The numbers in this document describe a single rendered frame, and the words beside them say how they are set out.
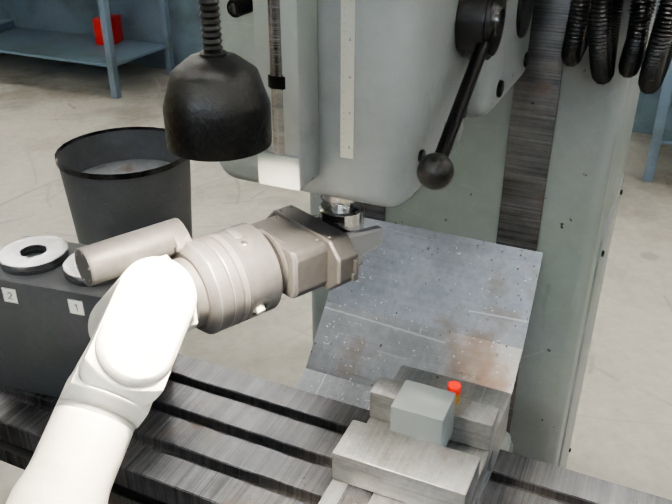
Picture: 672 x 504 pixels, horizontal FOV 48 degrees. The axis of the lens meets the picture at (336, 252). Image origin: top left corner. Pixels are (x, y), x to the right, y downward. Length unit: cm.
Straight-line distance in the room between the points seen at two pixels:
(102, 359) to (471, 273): 69
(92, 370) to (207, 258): 14
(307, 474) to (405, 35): 57
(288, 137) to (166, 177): 205
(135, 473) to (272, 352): 174
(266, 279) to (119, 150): 239
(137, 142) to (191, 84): 255
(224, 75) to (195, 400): 68
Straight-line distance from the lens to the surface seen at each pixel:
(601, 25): 84
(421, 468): 83
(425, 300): 118
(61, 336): 107
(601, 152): 108
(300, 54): 60
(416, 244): 118
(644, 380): 277
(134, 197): 264
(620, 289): 326
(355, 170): 65
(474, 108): 80
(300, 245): 71
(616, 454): 246
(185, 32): 608
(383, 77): 61
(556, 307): 119
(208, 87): 49
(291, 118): 61
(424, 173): 60
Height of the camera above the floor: 160
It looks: 29 degrees down
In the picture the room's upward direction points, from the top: straight up
